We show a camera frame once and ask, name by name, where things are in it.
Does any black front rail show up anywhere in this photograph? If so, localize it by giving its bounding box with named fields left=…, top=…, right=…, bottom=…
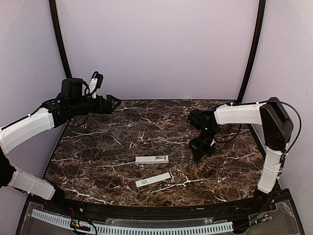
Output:
left=26, top=188, right=291, bottom=222

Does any black corner post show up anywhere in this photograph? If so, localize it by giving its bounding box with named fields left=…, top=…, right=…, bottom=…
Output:
left=49, top=0, right=72, bottom=78
left=237, top=0, right=266, bottom=103

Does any white slotted cable duct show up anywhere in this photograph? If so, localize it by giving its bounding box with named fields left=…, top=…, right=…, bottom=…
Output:
left=31, top=209, right=233, bottom=235

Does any black left corner post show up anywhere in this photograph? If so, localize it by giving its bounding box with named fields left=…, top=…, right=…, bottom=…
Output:
left=49, top=0, right=72, bottom=78

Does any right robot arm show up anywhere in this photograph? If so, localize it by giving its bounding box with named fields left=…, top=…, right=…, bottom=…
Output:
left=187, top=97, right=293, bottom=194

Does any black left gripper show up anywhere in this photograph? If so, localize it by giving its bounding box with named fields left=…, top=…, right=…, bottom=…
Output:
left=70, top=94, right=121, bottom=116

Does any white remote control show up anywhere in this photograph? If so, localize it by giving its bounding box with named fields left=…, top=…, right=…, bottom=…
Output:
left=135, top=155, right=169, bottom=165

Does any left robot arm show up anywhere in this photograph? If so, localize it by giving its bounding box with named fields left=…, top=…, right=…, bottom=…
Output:
left=0, top=73, right=121, bottom=213

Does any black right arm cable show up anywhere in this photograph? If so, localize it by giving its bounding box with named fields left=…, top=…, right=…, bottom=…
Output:
left=277, top=101, right=303, bottom=157

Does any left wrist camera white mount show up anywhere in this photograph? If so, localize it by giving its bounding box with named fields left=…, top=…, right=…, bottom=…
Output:
left=89, top=71, right=104, bottom=99

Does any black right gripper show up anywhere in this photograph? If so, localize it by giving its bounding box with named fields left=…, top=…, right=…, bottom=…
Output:
left=189, top=126, right=218, bottom=162

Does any white remote battery cover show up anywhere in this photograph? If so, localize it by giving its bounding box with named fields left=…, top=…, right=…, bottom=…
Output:
left=135, top=172, right=171, bottom=188

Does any black right corner post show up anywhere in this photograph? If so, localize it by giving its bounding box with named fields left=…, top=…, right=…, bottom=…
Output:
left=237, top=0, right=266, bottom=103

